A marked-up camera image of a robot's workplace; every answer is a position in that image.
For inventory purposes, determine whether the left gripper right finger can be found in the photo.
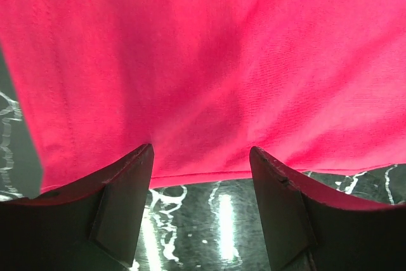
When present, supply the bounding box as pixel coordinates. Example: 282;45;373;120
249;147;405;270

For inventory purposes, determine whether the black marble table mat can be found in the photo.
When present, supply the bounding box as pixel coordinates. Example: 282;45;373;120
1;63;405;270

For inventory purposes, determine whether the magenta t shirt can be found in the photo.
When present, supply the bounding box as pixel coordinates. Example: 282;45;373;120
1;0;405;191

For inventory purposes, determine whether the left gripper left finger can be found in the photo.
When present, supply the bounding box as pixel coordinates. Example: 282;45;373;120
1;144;154;270

